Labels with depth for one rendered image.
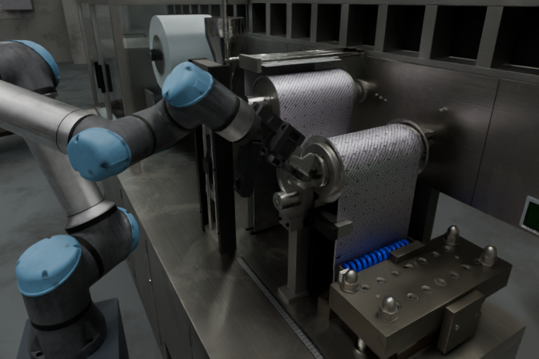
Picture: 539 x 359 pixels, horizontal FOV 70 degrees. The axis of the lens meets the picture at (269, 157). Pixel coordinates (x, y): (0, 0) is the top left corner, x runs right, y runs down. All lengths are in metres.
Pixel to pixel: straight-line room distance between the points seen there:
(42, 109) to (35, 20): 11.52
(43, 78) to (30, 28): 11.28
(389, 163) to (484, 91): 0.25
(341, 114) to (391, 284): 0.45
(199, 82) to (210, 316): 0.58
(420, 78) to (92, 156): 0.77
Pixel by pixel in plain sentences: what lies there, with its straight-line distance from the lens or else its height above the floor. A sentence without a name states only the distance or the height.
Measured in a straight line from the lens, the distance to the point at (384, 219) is 0.95.
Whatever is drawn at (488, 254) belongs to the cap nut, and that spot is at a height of 1.06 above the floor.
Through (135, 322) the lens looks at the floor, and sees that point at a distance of 2.33.
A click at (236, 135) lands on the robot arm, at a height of 1.37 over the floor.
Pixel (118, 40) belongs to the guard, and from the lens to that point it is 1.58.
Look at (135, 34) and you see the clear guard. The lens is 1.60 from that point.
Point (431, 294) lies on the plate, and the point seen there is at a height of 1.03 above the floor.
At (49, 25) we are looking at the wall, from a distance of 12.15.
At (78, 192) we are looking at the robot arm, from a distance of 0.93.
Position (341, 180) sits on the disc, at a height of 1.25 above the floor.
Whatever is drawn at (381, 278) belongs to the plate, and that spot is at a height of 1.03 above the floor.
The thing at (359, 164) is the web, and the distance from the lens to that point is 0.82.
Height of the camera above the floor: 1.59
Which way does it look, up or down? 22 degrees down
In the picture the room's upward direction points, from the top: straight up
